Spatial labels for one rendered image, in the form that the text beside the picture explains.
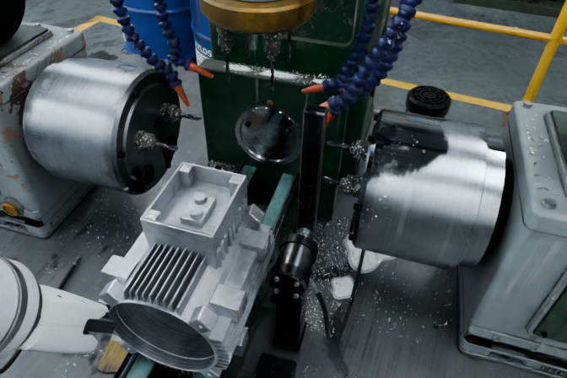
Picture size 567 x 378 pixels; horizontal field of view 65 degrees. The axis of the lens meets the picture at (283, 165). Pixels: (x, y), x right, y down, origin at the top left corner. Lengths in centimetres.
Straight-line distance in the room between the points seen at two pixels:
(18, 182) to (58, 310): 59
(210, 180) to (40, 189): 47
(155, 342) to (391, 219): 39
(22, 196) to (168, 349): 49
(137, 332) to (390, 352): 44
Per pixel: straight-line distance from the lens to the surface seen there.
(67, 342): 48
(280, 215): 88
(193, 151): 124
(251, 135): 94
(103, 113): 83
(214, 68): 90
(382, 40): 60
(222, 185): 66
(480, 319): 85
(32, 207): 106
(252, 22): 65
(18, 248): 113
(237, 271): 63
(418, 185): 69
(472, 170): 70
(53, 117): 88
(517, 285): 77
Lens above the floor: 157
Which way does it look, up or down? 41 degrees down
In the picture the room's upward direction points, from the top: 2 degrees clockwise
